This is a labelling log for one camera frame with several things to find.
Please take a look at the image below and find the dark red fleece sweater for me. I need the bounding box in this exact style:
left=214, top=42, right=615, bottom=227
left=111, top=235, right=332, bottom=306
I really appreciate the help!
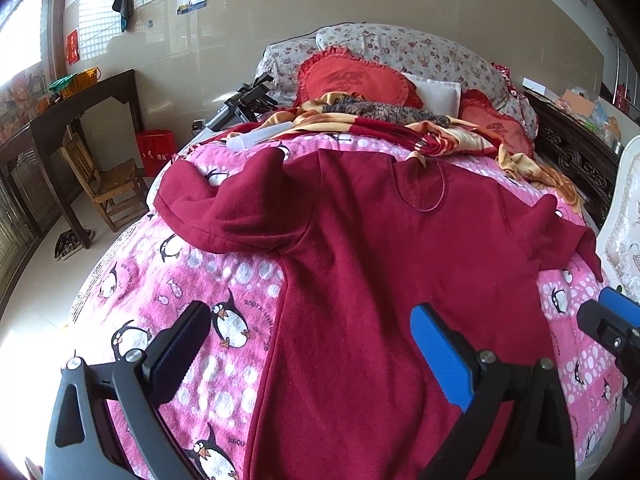
left=154, top=148, right=601, bottom=479

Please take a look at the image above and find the white upholstered chair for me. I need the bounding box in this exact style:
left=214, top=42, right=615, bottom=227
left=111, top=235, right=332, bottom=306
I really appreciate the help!
left=597, top=136, right=640, bottom=302

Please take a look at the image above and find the pink penguin blanket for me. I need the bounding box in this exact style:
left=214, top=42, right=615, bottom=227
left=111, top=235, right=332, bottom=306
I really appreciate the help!
left=74, top=133, right=623, bottom=479

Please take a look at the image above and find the small wooden chair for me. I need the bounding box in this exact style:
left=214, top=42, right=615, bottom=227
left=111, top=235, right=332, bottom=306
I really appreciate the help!
left=61, top=134, right=149, bottom=232

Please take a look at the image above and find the red heart cushion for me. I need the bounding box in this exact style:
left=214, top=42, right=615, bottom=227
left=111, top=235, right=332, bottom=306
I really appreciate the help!
left=294, top=46, right=423, bottom=110
left=458, top=89, right=534, bottom=156

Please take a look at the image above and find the dark wooden desk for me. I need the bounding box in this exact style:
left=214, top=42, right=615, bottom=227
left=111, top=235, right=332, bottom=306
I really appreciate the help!
left=1, top=70, right=144, bottom=308

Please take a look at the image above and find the white small pillow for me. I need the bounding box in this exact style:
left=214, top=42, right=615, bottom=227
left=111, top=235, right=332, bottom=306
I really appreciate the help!
left=404, top=73, right=462, bottom=118

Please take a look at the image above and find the red waste bin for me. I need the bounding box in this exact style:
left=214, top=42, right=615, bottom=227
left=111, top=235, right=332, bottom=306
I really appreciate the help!
left=136, top=129, right=177, bottom=177

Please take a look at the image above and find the white plastic tube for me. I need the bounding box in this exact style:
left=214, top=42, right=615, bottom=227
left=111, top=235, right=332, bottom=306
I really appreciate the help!
left=226, top=122, right=293, bottom=152

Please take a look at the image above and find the grey furry cloth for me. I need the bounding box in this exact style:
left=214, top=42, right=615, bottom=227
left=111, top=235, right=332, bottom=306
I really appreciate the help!
left=322, top=96, right=450, bottom=128

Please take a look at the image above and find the yellow basket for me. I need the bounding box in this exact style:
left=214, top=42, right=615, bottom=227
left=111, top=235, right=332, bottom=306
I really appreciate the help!
left=49, top=67, right=102, bottom=99

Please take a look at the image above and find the red yellow patterned blanket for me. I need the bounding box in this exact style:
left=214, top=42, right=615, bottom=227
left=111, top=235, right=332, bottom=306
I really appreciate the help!
left=215, top=92, right=584, bottom=216

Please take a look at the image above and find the black tripod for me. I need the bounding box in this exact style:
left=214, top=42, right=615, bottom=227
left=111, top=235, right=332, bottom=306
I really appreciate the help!
left=205, top=74, right=279, bottom=131

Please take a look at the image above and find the floral grey pillow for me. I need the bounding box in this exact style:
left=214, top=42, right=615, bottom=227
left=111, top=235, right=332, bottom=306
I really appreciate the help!
left=256, top=22, right=538, bottom=139

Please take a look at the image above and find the window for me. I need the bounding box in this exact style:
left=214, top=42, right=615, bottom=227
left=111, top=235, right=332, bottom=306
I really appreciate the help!
left=0, top=0, right=43, bottom=84

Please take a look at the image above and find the dark hanging cloth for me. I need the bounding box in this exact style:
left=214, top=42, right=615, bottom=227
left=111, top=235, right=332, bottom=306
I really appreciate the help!
left=112, top=0, right=134, bottom=32

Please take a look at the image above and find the dark carved bed frame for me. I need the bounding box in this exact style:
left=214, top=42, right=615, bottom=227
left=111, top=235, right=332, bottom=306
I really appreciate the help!
left=524, top=90, right=620, bottom=228

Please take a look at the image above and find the red wall sticker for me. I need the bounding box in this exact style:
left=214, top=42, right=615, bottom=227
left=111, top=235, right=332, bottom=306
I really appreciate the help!
left=65, top=29, right=80, bottom=65

